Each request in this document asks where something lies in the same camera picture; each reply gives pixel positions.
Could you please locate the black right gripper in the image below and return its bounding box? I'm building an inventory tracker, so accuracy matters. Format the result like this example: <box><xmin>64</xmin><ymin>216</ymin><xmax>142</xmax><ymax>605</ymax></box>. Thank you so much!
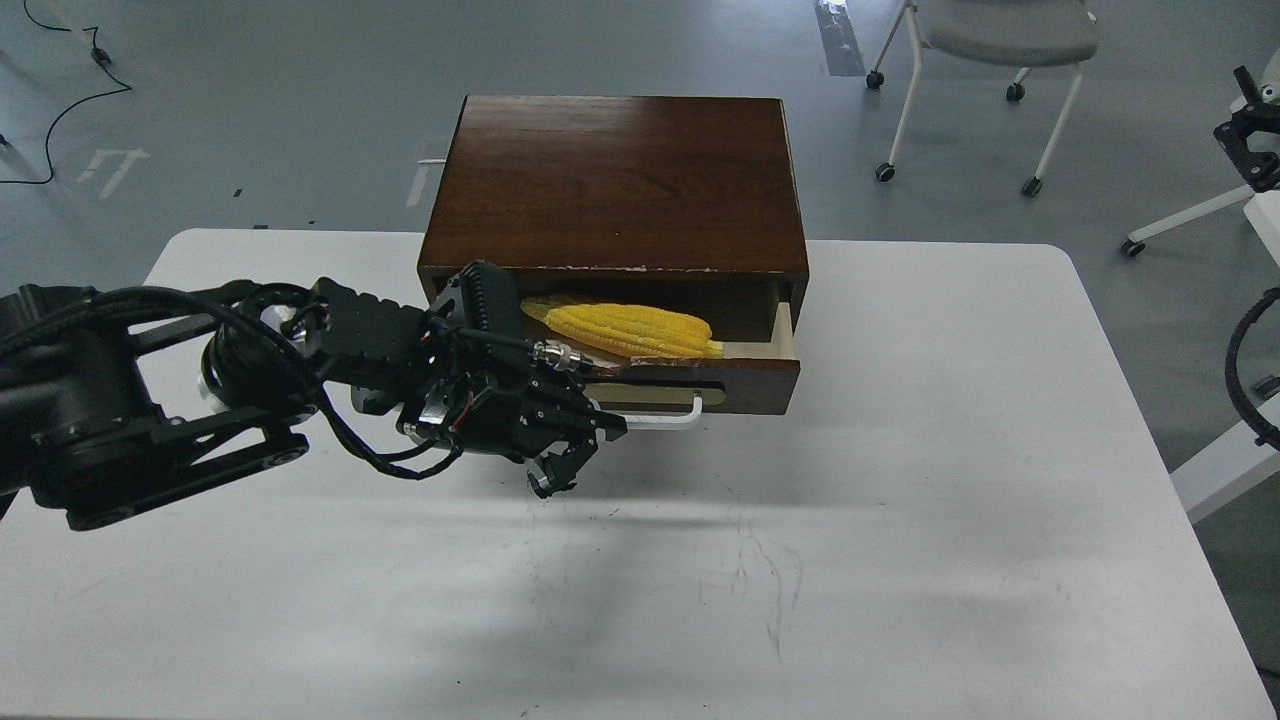
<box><xmin>1213</xmin><ymin>67</ymin><xmax>1280</xmax><ymax>193</ymax></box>

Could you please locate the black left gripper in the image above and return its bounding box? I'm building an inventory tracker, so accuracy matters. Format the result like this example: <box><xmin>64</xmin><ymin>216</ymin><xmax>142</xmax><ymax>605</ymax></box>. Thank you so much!
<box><xmin>300</xmin><ymin>260</ymin><xmax>627</xmax><ymax>498</ymax></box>

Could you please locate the yellow corn cob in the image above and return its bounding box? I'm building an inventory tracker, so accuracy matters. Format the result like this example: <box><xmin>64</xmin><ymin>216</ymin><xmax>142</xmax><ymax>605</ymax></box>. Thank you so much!
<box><xmin>520</xmin><ymin>295</ymin><xmax>724</xmax><ymax>357</ymax></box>

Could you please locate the wooden drawer with white handle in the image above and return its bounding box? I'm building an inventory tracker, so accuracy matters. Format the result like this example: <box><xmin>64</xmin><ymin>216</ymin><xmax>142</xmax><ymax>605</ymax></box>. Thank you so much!
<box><xmin>520</xmin><ymin>281</ymin><xmax>803</xmax><ymax>430</ymax></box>

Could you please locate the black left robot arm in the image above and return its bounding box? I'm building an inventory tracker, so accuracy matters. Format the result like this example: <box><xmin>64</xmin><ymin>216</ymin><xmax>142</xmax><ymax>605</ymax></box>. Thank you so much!
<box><xmin>1</xmin><ymin>260</ymin><xmax>627</xmax><ymax>530</ymax></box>

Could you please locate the dark wooden drawer cabinet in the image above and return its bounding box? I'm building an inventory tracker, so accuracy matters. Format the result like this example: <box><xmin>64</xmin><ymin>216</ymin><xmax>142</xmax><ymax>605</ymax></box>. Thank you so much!
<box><xmin>416</xmin><ymin>94</ymin><xmax>810</xmax><ymax>319</ymax></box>

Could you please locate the white chair leg with caster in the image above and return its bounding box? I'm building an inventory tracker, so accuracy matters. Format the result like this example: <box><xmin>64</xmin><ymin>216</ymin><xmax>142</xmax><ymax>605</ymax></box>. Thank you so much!
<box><xmin>1119</xmin><ymin>184</ymin><xmax>1254</xmax><ymax>258</ymax></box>

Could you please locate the grey chair with white legs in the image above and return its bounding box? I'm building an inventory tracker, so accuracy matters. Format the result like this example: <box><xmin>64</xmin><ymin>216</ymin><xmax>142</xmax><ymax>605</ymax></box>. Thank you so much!
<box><xmin>865</xmin><ymin>1</ymin><xmax>1100</xmax><ymax>199</ymax></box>

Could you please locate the black cable on floor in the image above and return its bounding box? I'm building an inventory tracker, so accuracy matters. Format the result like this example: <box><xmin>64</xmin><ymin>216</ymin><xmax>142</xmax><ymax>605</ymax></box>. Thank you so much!
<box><xmin>0</xmin><ymin>0</ymin><xmax>133</xmax><ymax>186</ymax></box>

